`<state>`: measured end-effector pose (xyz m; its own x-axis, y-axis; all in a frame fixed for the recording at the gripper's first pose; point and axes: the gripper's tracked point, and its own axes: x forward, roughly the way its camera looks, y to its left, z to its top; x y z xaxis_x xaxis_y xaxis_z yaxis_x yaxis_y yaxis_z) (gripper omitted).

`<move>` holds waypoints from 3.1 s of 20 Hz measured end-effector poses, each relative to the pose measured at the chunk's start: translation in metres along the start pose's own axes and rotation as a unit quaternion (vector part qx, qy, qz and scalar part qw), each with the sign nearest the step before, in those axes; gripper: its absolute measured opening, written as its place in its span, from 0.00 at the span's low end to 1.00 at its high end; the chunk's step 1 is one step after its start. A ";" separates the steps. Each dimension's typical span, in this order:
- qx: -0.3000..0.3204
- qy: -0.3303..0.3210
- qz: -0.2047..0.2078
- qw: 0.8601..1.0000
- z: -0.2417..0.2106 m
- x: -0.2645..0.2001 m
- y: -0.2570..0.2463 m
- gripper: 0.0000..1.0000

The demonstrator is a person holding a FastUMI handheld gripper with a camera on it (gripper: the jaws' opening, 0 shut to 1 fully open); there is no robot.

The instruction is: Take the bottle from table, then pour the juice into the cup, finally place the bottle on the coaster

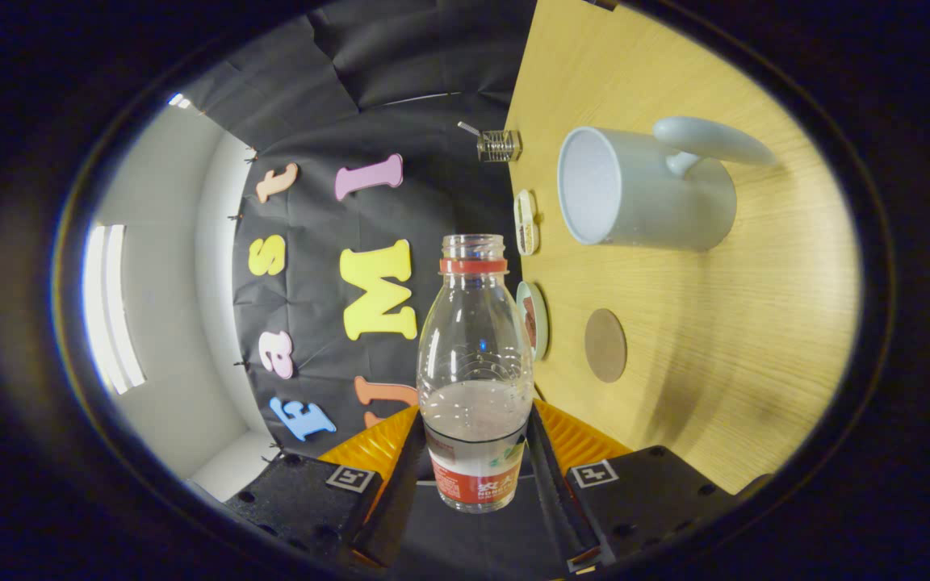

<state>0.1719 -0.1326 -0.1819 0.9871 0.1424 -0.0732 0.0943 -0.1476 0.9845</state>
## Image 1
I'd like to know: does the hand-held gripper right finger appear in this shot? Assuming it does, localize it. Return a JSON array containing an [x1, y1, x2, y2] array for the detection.
[[526, 398, 736, 574]]

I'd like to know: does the round brown coaster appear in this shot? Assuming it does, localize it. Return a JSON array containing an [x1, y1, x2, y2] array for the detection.
[[584, 308, 628, 383]]

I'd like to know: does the pale green plate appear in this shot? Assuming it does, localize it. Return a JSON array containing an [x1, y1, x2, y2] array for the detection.
[[516, 281, 550, 362]]

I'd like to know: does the black backdrop cloth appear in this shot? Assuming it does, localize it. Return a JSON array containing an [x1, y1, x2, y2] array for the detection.
[[182, 0, 538, 469]]

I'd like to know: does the small white dish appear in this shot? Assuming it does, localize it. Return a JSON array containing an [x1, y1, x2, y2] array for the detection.
[[513, 189, 540, 257]]

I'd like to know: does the clear plastic juice bottle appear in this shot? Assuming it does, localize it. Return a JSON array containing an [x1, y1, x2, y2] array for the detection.
[[417, 234, 535, 514]]

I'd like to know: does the wooden table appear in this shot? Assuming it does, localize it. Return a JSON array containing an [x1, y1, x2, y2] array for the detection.
[[504, 0, 861, 495]]

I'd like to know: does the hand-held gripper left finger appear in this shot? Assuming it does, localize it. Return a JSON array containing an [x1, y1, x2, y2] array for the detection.
[[227, 403, 425, 570]]

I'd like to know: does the small wire basket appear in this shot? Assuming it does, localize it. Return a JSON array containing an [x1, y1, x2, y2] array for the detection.
[[477, 129, 523, 163]]

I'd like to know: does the grey cup with handle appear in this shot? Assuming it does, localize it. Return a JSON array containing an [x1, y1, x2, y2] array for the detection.
[[557, 116, 781, 253]]

